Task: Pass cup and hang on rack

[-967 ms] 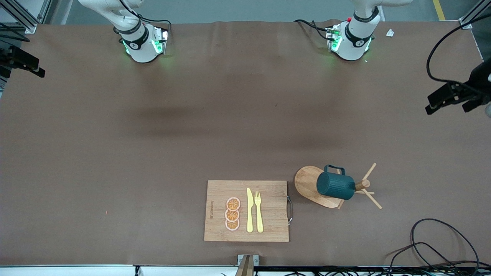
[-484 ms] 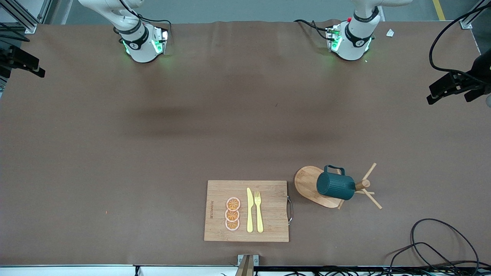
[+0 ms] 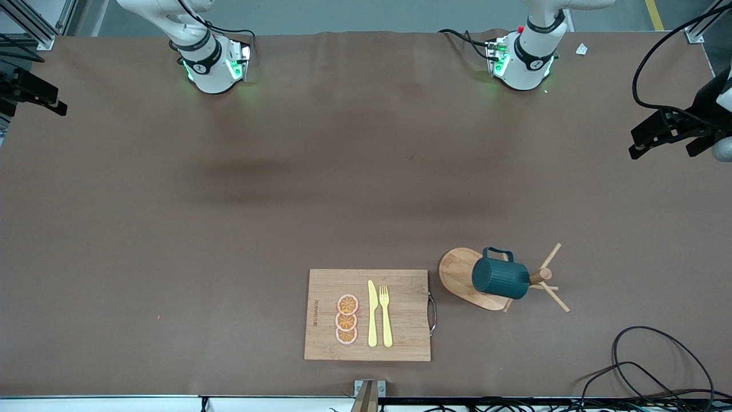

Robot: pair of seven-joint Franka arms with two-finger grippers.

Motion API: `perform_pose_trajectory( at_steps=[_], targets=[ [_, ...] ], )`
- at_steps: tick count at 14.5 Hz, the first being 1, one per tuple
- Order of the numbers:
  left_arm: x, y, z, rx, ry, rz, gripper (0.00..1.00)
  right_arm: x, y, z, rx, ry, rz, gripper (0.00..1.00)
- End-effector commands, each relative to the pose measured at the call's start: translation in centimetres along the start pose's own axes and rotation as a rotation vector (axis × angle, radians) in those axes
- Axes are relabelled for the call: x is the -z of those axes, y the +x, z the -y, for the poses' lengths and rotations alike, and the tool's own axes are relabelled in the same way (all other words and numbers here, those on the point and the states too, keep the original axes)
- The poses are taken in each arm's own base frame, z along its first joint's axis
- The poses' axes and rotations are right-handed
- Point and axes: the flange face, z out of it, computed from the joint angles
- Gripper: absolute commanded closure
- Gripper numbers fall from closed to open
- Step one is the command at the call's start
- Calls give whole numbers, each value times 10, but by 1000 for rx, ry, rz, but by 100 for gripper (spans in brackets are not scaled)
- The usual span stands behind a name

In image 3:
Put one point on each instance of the aluminium frame post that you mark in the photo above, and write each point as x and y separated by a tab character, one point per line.
46	43
695	37

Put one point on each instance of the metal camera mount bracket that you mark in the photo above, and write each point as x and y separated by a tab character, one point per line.
369	400

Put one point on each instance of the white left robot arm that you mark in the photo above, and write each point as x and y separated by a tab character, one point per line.
526	63

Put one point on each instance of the white table edge rail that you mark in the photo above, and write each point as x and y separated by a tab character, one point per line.
114	405

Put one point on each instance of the white paper scrap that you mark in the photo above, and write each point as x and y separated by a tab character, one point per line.
581	49

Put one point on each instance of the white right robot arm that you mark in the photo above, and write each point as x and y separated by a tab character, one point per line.
209	68

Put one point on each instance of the orange slice toy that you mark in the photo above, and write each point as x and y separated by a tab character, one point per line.
346	321
346	336
347	304

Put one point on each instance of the wooden mug rack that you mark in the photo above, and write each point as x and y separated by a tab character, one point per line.
454	274

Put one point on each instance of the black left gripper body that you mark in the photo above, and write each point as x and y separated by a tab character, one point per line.
701	110

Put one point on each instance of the brown table cover sheet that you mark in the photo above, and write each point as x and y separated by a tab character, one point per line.
286	171

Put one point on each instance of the yellow plastic fork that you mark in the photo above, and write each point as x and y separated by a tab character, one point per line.
386	326

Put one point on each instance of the yellow plastic knife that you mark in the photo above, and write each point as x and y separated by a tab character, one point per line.
372	320

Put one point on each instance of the teal cup yellow inside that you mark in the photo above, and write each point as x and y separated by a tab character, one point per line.
497	280

